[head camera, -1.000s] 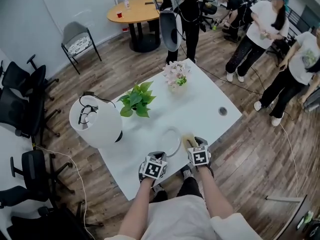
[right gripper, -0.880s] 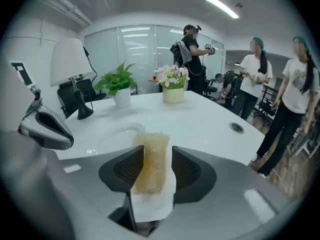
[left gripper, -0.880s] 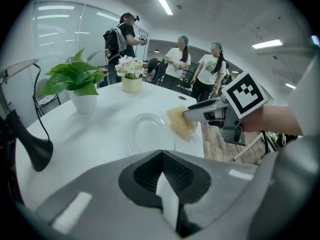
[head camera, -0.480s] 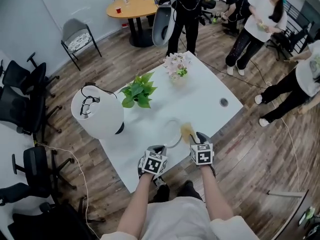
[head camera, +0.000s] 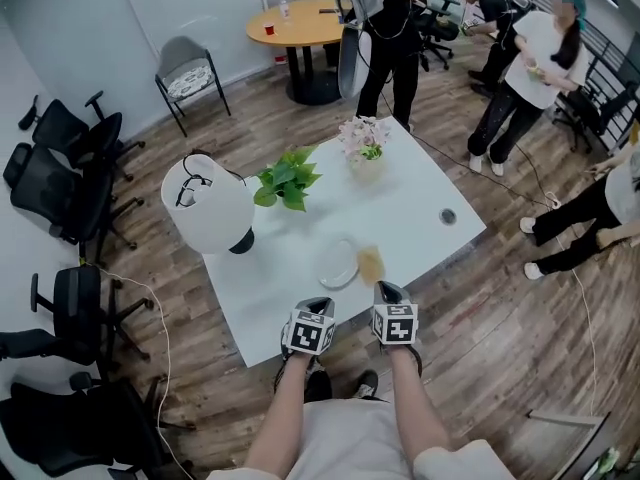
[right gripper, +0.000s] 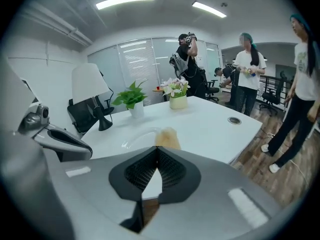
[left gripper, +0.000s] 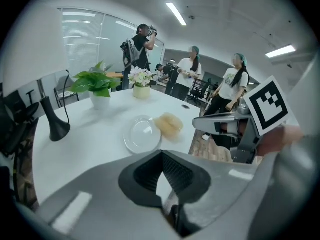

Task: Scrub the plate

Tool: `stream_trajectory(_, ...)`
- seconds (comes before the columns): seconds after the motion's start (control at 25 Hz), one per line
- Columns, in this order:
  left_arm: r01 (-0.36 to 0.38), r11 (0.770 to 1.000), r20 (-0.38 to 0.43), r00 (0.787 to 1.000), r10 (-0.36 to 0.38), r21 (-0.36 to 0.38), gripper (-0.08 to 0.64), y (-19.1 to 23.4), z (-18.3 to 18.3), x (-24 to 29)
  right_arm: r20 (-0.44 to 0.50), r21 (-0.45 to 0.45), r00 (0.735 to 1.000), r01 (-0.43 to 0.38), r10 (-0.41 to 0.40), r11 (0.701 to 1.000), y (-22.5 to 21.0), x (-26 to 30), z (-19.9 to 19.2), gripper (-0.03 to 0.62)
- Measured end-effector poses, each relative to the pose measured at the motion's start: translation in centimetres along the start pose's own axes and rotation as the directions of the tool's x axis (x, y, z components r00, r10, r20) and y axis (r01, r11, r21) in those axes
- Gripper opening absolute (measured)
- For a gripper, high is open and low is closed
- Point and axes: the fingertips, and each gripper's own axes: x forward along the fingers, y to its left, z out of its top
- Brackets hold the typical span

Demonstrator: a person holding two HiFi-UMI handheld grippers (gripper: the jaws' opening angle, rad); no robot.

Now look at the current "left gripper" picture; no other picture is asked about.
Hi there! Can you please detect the grey chair patterned cushion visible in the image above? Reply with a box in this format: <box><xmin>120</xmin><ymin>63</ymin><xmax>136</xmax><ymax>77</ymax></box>
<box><xmin>53</xmin><ymin>75</ymin><xmax>81</xmax><ymax>109</ymax></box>

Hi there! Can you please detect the black lamp cable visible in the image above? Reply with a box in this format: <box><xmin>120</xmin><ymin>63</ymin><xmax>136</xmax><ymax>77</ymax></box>
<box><xmin>63</xmin><ymin>69</ymin><xmax>71</xmax><ymax>125</ymax></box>

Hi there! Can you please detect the person's right hand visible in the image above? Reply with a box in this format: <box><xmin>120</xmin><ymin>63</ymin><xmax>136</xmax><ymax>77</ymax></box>
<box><xmin>256</xmin><ymin>125</ymin><xmax>305</xmax><ymax>158</ymax></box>

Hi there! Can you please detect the black office chair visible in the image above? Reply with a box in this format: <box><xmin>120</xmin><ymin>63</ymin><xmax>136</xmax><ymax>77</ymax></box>
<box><xmin>189</xmin><ymin>78</ymin><xmax>210</xmax><ymax>101</ymax></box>
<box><xmin>0</xmin><ymin>88</ymin><xmax>41</xmax><ymax>160</ymax></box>

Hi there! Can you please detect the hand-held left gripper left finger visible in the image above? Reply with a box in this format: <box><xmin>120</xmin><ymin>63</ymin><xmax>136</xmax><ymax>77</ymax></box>
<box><xmin>37</xmin><ymin>148</ymin><xmax>181</xmax><ymax>240</ymax></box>

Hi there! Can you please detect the pink flower potted plant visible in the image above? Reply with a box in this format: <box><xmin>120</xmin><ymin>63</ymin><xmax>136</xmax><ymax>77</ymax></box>
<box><xmin>127</xmin><ymin>65</ymin><xmax>156</xmax><ymax>100</ymax></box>

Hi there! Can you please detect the yellow sponge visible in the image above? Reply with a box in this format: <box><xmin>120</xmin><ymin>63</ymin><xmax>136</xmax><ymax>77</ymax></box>
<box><xmin>153</xmin><ymin>111</ymin><xmax>185</xmax><ymax>143</ymax></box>

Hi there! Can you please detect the white table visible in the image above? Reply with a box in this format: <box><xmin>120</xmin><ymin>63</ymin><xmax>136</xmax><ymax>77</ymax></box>
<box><xmin>32</xmin><ymin>88</ymin><xmax>202</xmax><ymax>205</ymax></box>

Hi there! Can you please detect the green leafy potted plant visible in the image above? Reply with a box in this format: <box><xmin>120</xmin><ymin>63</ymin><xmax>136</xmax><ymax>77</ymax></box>
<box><xmin>68</xmin><ymin>59</ymin><xmax>121</xmax><ymax>111</ymax></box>

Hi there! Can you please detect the frosted glass partition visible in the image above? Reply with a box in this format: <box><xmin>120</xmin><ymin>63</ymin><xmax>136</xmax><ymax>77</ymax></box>
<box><xmin>56</xmin><ymin>7</ymin><xmax>141</xmax><ymax>85</ymax></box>

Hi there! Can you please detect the long ceiling light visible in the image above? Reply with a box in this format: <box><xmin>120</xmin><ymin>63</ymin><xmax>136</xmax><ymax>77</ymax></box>
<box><xmin>165</xmin><ymin>1</ymin><xmax>188</xmax><ymax>27</ymax></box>
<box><xmin>265</xmin><ymin>44</ymin><xmax>297</xmax><ymax>59</ymax></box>

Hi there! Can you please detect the round wooden table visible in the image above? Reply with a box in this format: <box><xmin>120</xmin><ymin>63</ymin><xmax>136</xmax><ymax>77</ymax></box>
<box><xmin>105</xmin><ymin>71</ymin><xmax>126</xmax><ymax>80</ymax></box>

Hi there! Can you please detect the grey backpack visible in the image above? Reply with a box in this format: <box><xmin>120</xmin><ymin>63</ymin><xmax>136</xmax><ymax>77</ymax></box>
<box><xmin>120</xmin><ymin>39</ymin><xmax>145</xmax><ymax>73</ymax></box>

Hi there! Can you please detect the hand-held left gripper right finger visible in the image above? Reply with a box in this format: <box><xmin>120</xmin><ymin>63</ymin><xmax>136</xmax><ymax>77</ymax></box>
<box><xmin>162</xmin><ymin>150</ymin><xmax>261</xmax><ymax>240</ymax></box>

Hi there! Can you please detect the white plate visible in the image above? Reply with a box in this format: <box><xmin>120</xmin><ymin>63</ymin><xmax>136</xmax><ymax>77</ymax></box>
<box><xmin>122</xmin><ymin>115</ymin><xmax>163</xmax><ymax>155</ymax></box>

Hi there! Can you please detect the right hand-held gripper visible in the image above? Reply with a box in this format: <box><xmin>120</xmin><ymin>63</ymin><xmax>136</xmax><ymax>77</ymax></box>
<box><xmin>191</xmin><ymin>75</ymin><xmax>300</xmax><ymax>165</ymax></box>

